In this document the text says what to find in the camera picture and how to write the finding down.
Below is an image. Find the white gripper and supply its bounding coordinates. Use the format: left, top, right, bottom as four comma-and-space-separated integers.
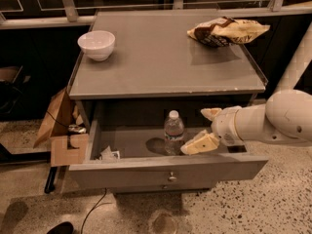
180, 106, 243, 155

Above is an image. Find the clear plastic water bottle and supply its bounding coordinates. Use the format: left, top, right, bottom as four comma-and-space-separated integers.
164, 110, 184, 155

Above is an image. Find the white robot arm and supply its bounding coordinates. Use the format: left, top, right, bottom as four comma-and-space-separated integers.
181, 24, 312, 155

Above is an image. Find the brass drawer knob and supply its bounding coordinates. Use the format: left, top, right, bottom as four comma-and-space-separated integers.
168, 172, 177, 182

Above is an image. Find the open grey top drawer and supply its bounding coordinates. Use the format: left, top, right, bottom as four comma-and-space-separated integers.
68, 104, 269, 191

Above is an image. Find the grey wooden nightstand cabinet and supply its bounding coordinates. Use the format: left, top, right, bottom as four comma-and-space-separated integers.
67, 9, 269, 194

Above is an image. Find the yellow brown chip bag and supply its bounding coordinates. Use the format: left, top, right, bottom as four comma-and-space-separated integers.
187, 17, 270, 48

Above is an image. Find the crumpled white wrapper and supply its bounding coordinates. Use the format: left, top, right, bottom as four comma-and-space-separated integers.
99, 146, 120, 160

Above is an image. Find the white ceramic bowl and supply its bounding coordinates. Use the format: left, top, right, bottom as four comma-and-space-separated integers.
77, 30, 116, 61

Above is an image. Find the brown cardboard box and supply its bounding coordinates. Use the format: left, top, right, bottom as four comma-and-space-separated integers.
33, 89, 89, 167

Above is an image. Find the black shoe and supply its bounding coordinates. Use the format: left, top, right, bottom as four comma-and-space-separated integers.
47, 221, 74, 234

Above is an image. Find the black metal stand base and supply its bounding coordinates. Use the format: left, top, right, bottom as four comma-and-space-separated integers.
0, 143, 59, 194

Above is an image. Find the black floor cable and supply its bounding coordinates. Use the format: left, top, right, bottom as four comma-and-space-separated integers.
80, 188, 108, 234

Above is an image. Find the white window frame railing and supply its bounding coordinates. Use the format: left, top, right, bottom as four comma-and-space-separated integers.
0, 0, 311, 29

